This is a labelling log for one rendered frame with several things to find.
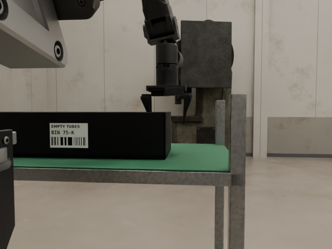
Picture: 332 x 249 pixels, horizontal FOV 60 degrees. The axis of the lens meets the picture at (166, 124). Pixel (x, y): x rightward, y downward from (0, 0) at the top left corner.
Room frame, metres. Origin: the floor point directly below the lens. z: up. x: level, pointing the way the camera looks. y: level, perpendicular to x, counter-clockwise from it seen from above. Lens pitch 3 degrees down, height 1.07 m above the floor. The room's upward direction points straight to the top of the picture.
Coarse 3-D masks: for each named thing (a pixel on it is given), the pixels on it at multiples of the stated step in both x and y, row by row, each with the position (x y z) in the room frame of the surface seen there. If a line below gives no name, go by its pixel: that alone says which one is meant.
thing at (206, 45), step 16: (192, 32) 5.27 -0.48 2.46; (208, 32) 5.30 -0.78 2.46; (224, 32) 5.32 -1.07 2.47; (192, 48) 5.27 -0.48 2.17; (208, 48) 5.30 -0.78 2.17; (224, 48) 5.33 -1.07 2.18; (192, 64) 5.27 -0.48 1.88; (208, 64) 5.30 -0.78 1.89; (224, 64) 5.33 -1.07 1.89; (192, 80) 5.27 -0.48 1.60; (208, 80) 5.30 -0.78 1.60; (224, 80) 5.33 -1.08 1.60; (176, 96) 6.21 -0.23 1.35; (208, 96) 5.61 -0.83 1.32; (224, 96) 5.62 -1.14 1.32; (208, 112) 5.61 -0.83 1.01; (176, 128) 5.55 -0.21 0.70; (192, 128) 5.58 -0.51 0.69; (208, 128) 5.60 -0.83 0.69
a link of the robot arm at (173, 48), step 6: (156, 48) 0.74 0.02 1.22; (162, 48) 0.73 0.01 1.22; (168, 48) 0.73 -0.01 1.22; (174, 48) 0.73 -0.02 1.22; (156, 54) 0.75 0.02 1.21; (162, 54) 0.73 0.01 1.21; (168, 54) 0.73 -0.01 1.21; (174, 54) 0.74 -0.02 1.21; (156, 60) 0.75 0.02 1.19; (162, 60) 0.73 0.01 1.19; (168, 60) 0.73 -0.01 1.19; (174, 60) 0.74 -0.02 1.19
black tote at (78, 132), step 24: (0, 120) 0.71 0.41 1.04; (24, 120) 0.71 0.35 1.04; (48, 120) 0.70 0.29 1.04; (72, 120) 0.70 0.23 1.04; (96, 120) 0.69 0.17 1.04; (120, 120) 0.68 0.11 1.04; (144, 120) 0.68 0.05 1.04; (168, 120) 0.76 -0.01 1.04; (24, 144) 0.71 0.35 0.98; (48, 144) 0.70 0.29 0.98; (72, 144) 0.69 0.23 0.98; (96, 144) 0.69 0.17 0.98; (120, 144) 0.68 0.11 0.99; (144, 144) 0.68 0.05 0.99; (168, 144) 0.76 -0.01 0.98
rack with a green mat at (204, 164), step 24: (240, 96) 0.55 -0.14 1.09; (216, 120) 0.97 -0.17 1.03; (240, 120) 0.55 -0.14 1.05; (192, 144) 0.97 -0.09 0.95; (216, 144) 0.97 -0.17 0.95; (240, 144) 0.55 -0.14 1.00; (24, 168) 0.59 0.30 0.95; (48, 168) 0.59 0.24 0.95; (72, 168) 0.59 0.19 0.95; (96, 168) 0.58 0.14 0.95; (120, 168) 0.58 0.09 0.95; (144, 168) 0.57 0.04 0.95; (168, 168) 0.57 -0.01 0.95; (192, 168) 0.57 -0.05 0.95; (216, 168) 0.57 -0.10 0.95; (240, 168) 0.55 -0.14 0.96; (216, 192) 0.97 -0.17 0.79; (240, 192) 0.55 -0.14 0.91; (216, 216) 0.97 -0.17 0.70; (240, 216) 0.55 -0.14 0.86; (216, 240) 0.97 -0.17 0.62; (240, 240) 0.55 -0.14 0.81
